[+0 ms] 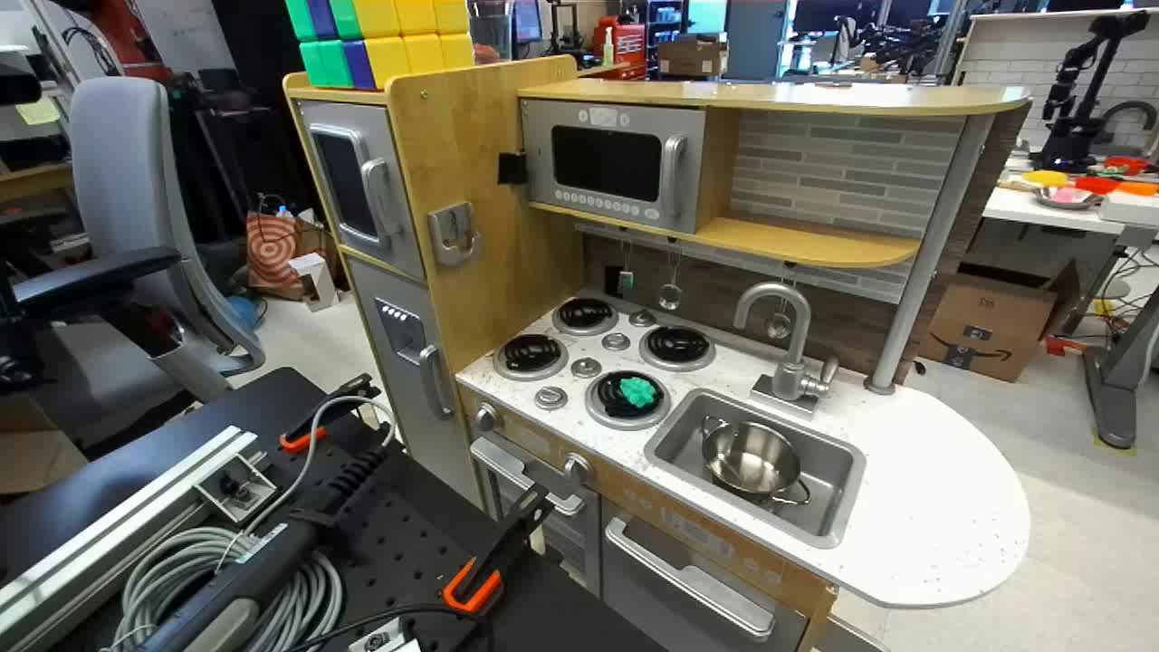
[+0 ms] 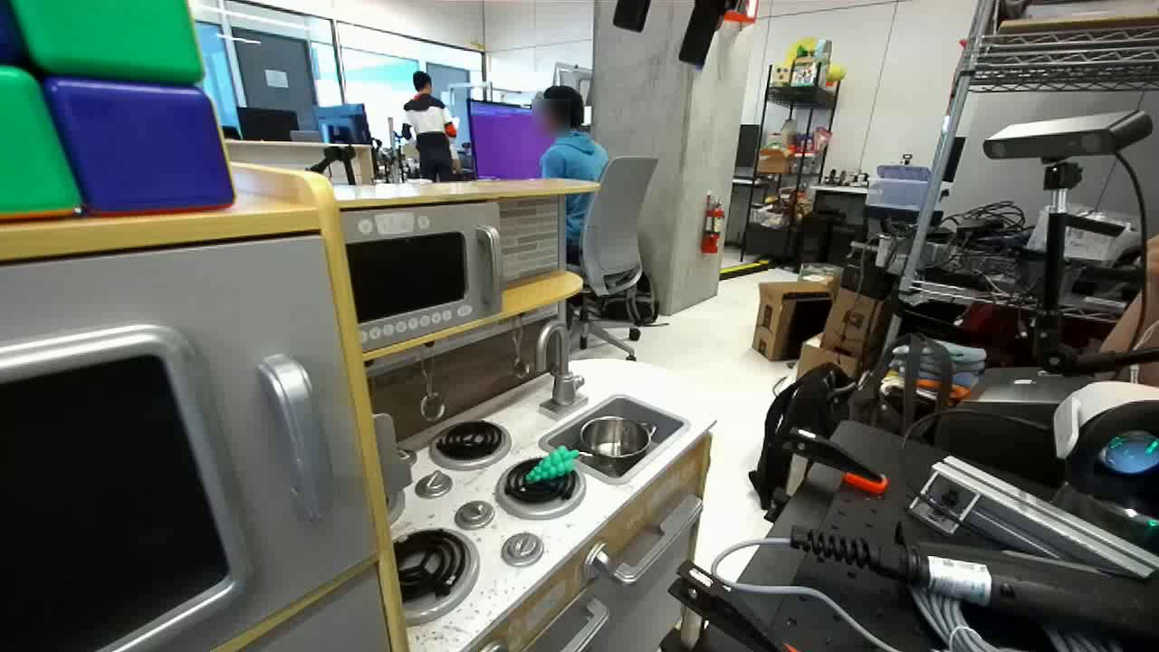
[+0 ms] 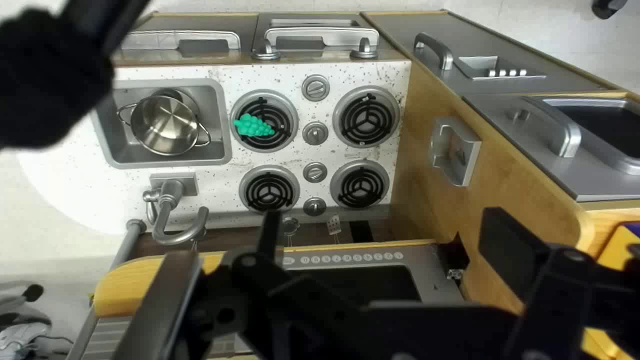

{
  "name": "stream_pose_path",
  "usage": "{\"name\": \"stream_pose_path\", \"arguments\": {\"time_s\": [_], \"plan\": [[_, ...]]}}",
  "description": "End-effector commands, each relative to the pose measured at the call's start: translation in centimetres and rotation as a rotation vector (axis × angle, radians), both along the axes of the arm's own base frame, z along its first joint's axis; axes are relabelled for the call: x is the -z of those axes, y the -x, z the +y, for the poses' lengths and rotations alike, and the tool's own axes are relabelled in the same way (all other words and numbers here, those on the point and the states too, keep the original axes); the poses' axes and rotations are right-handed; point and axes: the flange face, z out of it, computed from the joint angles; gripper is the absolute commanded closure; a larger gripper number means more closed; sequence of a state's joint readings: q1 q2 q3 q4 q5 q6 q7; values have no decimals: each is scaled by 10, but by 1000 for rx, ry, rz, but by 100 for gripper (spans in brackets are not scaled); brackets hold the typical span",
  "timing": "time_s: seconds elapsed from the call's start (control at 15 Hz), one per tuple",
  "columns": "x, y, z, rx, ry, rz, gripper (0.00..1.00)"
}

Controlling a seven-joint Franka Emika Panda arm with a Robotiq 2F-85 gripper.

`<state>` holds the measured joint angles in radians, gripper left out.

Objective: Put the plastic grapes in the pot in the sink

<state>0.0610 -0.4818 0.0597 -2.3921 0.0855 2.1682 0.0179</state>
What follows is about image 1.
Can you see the back right burner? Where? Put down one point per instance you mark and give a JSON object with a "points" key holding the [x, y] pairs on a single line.
{"points": [[674, 349]]}

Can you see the grey office chair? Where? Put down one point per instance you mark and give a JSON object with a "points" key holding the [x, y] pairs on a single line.
{"points": [[145, 272]]}

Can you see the back left burner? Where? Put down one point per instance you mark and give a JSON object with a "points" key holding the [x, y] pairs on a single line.
{"points": [[585, 316]]}

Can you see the silver toy faucet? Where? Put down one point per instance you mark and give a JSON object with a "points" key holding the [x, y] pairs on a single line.
{"points": [[789, 380]]}

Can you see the green plastic grapes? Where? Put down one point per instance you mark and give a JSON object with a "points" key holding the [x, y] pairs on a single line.
{"points": [[628, 395]]}

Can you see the wooden toy kitchen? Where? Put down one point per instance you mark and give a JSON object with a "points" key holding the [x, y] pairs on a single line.
{"points": [[849, 195]]}

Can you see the toy fridge door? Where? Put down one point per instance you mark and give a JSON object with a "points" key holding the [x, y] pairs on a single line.
{"points": [[410, 360], [364, 183]]}

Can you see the grey toy sink basin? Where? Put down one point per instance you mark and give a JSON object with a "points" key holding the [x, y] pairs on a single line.
{"points": [[832, 470]]}

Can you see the toy fridge upper door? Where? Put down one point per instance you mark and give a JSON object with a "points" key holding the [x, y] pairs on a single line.
{"points": [[364, 183]]}

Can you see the colourful foam blocks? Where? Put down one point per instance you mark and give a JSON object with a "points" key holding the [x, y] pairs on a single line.
{"points": [[361, 45]]}

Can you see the front right burner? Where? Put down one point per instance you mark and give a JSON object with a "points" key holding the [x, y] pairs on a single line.
{"points": [[594, 407]]}

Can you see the orange black clamp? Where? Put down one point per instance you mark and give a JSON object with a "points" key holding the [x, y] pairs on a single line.
{"points": [[479, 580]]}

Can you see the cardboard box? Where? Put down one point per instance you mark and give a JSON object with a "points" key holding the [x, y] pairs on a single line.
{"points": [[990, 322]]}

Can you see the front left burner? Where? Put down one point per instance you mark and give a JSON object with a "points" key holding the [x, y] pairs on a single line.
{"points": [[529, 358]]}

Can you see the aluminium rail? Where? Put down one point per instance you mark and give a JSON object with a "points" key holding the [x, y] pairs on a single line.
{"points": [[77, 579]]}

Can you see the toy fridge lower door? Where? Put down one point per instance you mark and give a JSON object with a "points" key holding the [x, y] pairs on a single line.
{"points": [[410, 360]]}

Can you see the toy microwave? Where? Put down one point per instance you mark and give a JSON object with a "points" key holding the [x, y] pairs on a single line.
{"points": [[617, 162]]}

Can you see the burner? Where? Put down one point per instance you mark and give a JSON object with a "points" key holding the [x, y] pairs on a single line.
{"points": [[594, 407], [674, 349], [585, 316], [529, 358]]}

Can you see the steel pot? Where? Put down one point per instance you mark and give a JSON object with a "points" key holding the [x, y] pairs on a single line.
{"points": [[754, 463]]}

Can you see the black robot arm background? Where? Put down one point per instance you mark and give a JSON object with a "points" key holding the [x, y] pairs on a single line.
{"points": [[1070, 108]]}

